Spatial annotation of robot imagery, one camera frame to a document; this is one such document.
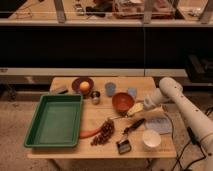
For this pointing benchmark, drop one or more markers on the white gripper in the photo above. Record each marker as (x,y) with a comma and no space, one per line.
(150,102)

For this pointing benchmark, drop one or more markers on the grey sponge block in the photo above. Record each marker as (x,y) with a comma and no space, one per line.
(60,90)

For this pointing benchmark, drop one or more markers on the bunch of red grapes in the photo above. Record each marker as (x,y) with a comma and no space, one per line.
(106,132)

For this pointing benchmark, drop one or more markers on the light blue cup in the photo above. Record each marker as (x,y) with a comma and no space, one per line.
(132,91)

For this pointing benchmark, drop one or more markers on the red bowl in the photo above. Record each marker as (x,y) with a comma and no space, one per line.
(122,102)

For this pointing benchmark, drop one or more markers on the wooden table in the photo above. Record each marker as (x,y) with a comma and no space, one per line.
(94,115)

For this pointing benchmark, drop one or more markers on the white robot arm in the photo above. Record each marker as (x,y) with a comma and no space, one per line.
(170,89)

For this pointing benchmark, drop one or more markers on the small metal cup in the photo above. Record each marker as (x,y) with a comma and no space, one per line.
(95,96)

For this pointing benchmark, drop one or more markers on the black handled brush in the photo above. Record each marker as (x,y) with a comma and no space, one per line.
(123,145)

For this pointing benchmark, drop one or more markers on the orange carrot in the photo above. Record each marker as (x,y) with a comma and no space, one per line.
(90,133)

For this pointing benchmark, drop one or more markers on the silver fork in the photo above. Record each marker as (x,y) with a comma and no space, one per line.
(118,117)

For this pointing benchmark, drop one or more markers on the green plastic tray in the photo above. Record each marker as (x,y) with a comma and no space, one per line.
(56,122)

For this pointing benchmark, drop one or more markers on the orange fruit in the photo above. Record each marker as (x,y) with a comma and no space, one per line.
(84,86)

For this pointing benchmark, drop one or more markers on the dark red plate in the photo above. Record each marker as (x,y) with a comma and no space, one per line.
(76,84)

